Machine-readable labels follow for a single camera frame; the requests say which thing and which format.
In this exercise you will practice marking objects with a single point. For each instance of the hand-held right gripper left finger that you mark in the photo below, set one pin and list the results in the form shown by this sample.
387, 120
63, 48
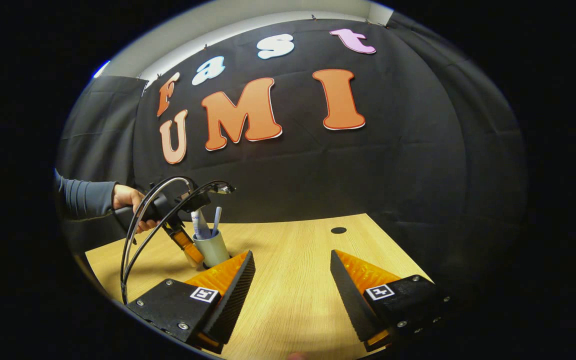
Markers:
230, 300

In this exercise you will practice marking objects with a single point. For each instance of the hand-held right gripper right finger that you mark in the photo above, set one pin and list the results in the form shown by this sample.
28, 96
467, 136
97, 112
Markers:
350, 300

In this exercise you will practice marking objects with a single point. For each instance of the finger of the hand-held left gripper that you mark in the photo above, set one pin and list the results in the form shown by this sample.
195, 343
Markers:
185, 242

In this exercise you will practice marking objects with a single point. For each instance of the white toothpaste tube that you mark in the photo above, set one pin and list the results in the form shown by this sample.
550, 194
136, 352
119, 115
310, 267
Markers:
199, 225

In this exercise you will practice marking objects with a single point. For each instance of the blue and white cup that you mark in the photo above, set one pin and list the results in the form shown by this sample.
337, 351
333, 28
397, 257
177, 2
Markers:
213, 252

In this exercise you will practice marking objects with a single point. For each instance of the white toothbrush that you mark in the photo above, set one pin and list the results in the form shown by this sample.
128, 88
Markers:
216, 220

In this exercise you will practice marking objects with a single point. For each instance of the wooden desktop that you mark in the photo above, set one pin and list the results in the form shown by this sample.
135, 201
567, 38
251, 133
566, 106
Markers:
293, 280

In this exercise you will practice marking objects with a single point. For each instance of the black backdrop cloth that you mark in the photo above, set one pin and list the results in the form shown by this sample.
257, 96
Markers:
343, 175

